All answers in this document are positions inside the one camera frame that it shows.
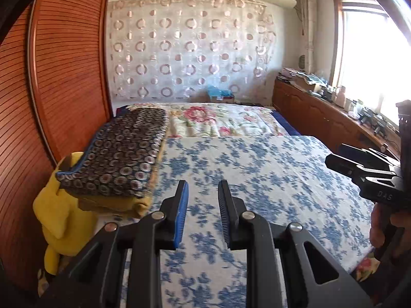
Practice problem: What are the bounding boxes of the wooden louvered wardrobe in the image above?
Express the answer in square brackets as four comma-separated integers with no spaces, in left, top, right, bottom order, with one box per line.
[0,0,114,292]

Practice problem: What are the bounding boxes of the black tool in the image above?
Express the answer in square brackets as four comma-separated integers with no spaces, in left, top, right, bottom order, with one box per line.
[360,109,390,135]

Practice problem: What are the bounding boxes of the box with blue bag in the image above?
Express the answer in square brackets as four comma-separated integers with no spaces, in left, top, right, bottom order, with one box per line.
[207,86,236,103]

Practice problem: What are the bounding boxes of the mustard patterned folded cloth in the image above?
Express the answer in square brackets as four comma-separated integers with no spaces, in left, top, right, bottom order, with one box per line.
[77,135,167,220]

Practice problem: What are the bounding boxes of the blue floral bed sheet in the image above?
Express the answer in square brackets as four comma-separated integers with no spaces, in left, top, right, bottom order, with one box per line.
[96,135,376,308]

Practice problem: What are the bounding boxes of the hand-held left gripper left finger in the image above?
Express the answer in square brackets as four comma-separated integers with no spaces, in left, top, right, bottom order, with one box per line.
[48,180,190,308]

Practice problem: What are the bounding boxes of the sheer circle-patterned curtain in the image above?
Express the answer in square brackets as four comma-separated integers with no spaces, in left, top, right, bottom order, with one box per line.
[107,0,277,101]

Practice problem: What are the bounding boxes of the pile of papers and boxes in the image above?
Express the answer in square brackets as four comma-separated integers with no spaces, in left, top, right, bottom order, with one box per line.
[279,67,328,92]

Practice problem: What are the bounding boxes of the navy circle-patterned top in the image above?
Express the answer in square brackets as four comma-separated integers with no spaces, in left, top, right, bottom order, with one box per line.
[56,107,170,198]

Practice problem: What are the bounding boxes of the window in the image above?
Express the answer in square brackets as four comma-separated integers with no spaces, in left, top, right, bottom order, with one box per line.
[334,0,411,129]

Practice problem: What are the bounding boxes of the pink floral quilt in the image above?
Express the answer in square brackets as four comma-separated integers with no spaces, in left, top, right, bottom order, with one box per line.
[128,103,286,138]

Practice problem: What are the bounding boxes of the person's right hand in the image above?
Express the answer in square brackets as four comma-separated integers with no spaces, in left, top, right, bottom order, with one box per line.
[369,204,411,259]

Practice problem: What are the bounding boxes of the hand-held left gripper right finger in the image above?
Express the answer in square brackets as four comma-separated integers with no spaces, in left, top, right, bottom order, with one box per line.
[218,180,375,308]

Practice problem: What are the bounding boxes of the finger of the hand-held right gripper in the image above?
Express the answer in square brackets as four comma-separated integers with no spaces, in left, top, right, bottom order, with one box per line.
[339,144,400,168]
[325,153,398,181]

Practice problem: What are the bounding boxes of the dark blue bed sheet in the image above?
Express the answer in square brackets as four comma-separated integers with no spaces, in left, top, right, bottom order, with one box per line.
[271,109,302,136]

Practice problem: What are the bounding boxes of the long wooden cabinet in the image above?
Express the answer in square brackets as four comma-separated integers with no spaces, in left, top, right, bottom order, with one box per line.
[273,79,402,161]

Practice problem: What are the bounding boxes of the white wall pipe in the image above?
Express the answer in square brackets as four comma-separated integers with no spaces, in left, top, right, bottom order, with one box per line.
[298,0,317,74]

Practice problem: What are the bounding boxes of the yellow plush toy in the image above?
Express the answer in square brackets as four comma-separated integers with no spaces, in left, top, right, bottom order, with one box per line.
[33,152,98,276]

